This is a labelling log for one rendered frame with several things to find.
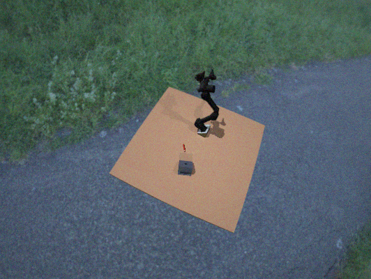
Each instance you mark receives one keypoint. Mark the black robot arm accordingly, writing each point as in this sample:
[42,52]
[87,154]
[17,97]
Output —
[206,90]

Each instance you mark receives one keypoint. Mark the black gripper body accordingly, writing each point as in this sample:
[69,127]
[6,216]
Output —
[206,81]

